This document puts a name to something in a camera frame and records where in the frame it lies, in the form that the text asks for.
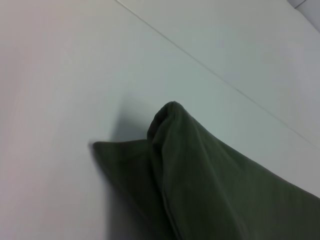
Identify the dark green t-shirt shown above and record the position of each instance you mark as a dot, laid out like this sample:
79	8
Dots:
212	187

